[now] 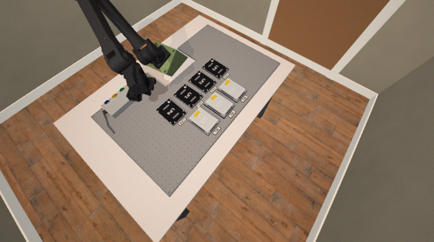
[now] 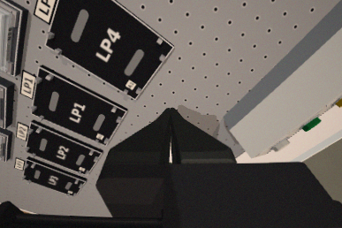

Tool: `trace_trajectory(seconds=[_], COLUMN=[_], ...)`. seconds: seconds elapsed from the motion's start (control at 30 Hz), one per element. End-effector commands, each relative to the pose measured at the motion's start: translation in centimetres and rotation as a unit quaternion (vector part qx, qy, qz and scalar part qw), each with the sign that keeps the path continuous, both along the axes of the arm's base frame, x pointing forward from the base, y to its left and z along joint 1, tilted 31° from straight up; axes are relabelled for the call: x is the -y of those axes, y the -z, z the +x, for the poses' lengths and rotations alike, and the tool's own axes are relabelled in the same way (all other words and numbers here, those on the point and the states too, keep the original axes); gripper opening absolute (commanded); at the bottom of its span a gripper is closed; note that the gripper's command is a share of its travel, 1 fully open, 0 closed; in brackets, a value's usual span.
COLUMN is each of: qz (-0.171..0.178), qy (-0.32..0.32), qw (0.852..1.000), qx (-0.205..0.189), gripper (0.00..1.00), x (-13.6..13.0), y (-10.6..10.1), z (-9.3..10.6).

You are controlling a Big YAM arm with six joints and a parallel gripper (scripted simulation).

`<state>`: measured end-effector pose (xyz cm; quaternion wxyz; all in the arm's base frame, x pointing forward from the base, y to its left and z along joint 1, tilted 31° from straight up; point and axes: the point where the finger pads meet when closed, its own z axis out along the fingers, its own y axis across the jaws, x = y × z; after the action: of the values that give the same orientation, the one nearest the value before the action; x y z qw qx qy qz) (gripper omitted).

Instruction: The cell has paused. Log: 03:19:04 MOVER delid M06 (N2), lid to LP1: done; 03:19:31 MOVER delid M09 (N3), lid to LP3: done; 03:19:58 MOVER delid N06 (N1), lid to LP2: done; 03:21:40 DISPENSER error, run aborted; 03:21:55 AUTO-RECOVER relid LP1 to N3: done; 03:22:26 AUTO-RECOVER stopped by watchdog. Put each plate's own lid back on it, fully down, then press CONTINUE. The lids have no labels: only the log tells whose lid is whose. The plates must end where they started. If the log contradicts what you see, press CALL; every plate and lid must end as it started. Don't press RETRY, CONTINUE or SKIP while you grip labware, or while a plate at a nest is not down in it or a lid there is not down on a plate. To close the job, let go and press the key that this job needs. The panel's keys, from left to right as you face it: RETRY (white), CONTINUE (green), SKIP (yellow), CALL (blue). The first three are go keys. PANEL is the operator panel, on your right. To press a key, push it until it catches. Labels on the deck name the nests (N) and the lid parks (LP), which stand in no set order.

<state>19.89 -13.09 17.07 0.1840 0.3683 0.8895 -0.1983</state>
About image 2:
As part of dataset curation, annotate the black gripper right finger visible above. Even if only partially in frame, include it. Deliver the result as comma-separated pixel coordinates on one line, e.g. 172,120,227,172
171,108,237,164

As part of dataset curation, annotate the grey perforated base plate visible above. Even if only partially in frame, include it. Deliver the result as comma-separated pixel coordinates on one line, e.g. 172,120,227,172
0,0,340,217

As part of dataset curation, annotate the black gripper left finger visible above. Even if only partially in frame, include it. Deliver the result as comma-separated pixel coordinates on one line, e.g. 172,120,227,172
103,108,171,165

